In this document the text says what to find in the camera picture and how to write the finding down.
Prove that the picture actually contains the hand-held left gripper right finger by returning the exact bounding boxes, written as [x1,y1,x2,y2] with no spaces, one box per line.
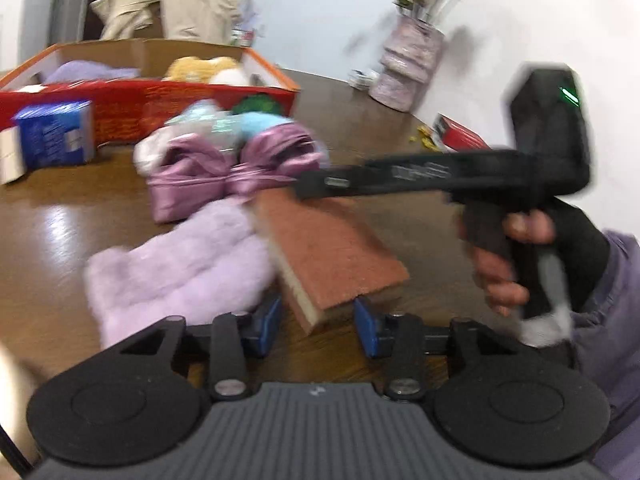
[352,297,522,402]

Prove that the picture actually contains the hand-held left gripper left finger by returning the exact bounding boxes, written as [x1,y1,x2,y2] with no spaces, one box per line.
[120,294,284,402]

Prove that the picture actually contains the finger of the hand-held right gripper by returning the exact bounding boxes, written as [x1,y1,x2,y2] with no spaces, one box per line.
[292,161,371,201]

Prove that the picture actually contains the red-brown scouring sponge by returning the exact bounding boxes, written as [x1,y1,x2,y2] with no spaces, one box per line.
[254,189,412,337]

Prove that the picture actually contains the lilac fluffy cloth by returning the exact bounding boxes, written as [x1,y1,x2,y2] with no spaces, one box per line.
[83,200,277,350]

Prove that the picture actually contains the orange cardboard box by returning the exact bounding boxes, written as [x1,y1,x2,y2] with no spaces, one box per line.
[0,40,302,147]

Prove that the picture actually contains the blue tissue packet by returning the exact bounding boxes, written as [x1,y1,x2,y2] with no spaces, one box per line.
[12,101,97,171]

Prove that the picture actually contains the person's right forearm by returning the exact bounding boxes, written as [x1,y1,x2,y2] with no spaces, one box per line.
[550,205,640,480]

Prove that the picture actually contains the green soft item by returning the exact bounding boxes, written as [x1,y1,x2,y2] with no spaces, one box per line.
[231,94,287,118]

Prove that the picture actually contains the person's right hand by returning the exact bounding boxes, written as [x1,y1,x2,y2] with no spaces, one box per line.
[457,207,558,318]

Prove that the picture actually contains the light blue cloth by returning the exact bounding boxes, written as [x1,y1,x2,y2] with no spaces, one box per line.
[234,111,297,140]

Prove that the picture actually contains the red flat box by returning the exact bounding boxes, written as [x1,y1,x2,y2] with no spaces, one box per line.
[429,112,492,154]

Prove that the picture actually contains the yellow wrappers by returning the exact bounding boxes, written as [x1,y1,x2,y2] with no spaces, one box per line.
[408,126,437,152]

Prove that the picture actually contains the small white cup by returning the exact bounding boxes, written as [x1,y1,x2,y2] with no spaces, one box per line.
[348,68,382,92]

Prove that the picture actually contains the shiny purple padded jacket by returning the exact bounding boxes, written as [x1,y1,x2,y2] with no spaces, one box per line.
[147,124,327,224]

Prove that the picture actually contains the pale patterned cloth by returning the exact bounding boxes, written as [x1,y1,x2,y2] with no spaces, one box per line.
[166,101,243,147]

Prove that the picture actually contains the pink marbled vase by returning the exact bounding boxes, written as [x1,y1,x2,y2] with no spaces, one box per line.
[368,14,447,112]

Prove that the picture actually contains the white plush toy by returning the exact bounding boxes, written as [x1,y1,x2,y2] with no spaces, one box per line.
[207,67,251,87]

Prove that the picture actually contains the yellow plush toy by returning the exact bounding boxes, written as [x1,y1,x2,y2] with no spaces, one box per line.
[162,56,242,83]

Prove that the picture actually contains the white pink cloth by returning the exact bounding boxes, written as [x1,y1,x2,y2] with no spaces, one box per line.
[133,127,173,177]

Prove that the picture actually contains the beige coat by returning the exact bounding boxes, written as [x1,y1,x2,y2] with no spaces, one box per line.
[89,0,244,44]

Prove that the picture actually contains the lavender towel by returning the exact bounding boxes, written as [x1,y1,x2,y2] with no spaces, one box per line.
[42,60,142,84]

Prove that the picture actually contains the small white box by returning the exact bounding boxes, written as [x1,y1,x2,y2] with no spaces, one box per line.
[0,127,27,186]

